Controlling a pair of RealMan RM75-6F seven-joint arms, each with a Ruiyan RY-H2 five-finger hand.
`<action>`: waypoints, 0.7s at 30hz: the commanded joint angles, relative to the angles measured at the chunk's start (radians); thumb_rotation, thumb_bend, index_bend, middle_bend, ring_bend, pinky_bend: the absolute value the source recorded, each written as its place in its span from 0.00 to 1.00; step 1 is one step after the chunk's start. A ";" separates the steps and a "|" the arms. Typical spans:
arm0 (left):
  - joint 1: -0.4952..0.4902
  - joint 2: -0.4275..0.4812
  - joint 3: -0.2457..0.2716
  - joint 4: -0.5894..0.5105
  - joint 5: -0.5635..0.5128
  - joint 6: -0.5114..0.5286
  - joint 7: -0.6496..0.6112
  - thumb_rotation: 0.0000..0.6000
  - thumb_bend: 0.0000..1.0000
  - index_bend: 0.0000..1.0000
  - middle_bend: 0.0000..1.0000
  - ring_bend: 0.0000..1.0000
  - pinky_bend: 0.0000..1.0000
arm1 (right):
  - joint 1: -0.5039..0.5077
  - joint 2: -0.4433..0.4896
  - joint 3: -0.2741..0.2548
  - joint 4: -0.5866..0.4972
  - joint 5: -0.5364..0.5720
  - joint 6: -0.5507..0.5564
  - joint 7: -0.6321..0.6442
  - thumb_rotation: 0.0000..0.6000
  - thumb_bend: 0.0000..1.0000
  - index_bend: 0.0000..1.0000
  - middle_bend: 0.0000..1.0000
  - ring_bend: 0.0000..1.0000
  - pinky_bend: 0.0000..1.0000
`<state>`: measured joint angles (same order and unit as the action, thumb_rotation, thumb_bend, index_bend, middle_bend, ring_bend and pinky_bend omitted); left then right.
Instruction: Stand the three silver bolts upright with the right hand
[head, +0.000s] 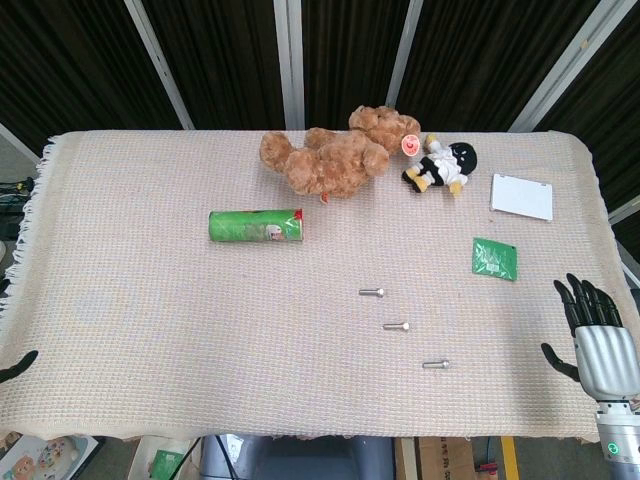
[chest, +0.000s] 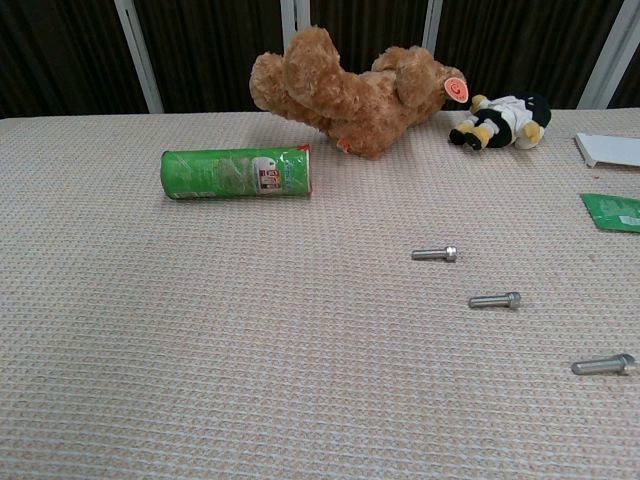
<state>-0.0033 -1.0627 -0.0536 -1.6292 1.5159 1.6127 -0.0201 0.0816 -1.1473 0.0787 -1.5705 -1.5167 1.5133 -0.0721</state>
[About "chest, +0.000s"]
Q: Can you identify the green foil packet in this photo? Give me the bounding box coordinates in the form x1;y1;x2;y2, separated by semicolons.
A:
579;192;640;233

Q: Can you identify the beige woven tablecloth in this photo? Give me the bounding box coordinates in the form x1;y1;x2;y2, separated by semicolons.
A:
0;107;640;480

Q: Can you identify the white flat board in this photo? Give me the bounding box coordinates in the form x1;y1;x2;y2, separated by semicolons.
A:
573;132;640;169

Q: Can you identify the silver hex bolt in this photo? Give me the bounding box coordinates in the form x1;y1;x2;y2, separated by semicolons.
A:
570;353;639;377
468;291;522;310
411;245;459;263

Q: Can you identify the black white penguin plush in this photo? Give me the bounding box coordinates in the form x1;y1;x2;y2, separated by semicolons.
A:
448;92;553;151

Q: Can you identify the green chips can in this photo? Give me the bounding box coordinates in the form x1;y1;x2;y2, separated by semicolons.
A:
159;143;314;202

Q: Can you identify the brown teddy bear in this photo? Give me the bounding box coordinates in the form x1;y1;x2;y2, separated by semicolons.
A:
248;25;471;161

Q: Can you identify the white frame post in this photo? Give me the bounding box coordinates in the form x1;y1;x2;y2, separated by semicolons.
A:
579;0;640;110
422;0;445;57
279;0;312;40
113;0;165;114

